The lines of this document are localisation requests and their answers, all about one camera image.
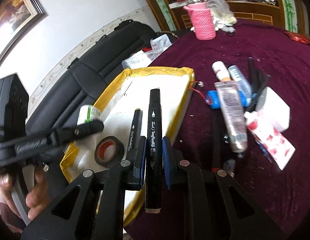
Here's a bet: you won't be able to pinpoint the rose hand cream tube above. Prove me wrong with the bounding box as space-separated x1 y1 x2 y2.
243 111 296 171

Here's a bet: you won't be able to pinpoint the black marker yellow ends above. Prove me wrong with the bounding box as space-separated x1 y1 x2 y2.
145 88 163 214

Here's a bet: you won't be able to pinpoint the silver brown cream tube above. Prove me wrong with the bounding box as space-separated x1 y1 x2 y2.
214 81 248 155

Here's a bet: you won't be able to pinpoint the person's left hand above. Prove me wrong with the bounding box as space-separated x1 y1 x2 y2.
0 166 50 221

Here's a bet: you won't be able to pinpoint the black electrical tape roll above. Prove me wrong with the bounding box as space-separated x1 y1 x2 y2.
94 136 124 168

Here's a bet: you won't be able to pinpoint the maroon velvet tablecloth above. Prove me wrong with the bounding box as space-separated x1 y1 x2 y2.
152 20 310 239

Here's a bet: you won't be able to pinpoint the blue ballpoint pen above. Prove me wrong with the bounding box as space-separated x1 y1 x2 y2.
255 140 273 163

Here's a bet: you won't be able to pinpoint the black marker in box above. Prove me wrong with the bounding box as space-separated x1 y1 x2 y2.
127 108 142 152

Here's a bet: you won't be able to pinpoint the green white small bottle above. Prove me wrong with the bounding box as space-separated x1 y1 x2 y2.
77 105 102 125

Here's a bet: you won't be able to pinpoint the black gel pen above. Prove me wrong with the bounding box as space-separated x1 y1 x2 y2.
246 75 271 112

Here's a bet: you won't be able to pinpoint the blue battery pack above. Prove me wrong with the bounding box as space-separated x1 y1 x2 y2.
206 90 252 109

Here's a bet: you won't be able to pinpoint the yellow taped cardboard box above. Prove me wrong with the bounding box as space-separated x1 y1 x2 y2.
60 67 194 225

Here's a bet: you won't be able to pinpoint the white power adapter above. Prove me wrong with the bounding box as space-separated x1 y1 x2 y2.
255 86 290 132

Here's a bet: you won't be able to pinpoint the clear blue tube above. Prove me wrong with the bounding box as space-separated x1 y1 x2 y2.
228 65 253 99

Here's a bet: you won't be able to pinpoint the white bottle orange cap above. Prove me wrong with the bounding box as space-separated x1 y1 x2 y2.
211 61 231 81

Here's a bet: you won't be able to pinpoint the white packet on sofa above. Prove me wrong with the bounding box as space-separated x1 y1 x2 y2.
122 34 172 69

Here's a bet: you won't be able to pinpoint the pink woven cup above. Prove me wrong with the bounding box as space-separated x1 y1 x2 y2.
183 2 216 41

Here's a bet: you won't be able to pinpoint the red foil packet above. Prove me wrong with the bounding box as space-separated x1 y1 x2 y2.
284 30 310 46

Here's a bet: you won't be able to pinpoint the white plastic bag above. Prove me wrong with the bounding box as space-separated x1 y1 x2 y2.
204 0 237 35

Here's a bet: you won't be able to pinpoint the framed wall painting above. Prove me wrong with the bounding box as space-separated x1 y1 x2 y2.
0 0 46 66

